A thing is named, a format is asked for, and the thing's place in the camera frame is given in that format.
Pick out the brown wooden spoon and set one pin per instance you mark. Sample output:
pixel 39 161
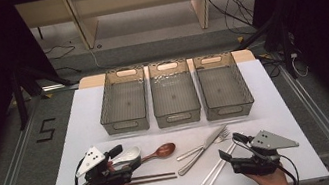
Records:
pixel 165 149

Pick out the dark brown chopstick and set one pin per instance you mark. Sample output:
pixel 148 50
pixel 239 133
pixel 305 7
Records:
pixel 156 175
pixel 156 179

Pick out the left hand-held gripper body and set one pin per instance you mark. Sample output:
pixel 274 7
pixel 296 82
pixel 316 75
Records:
pixel 99 179

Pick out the white ceramic spoon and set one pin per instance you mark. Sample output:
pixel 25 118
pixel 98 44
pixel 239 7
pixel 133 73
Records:
pixel 130 153

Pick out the transparent grey plastic bin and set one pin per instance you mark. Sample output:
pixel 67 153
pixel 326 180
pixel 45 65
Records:
pixel 174 99
pixel 124 106
pixel 223 91

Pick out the short aluminium rail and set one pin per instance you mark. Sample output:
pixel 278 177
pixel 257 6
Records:
pixel 60 86

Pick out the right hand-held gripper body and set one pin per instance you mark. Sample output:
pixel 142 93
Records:
pixel 258 163

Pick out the white chopstick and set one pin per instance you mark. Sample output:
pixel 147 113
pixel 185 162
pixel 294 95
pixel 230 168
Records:
pixel 210 175
pixel 217 177

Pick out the steel fork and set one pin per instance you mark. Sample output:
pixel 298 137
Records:
pixel 189 152

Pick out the black metal stand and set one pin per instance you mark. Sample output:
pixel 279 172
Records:
pixel 287 51
pixel 20 103

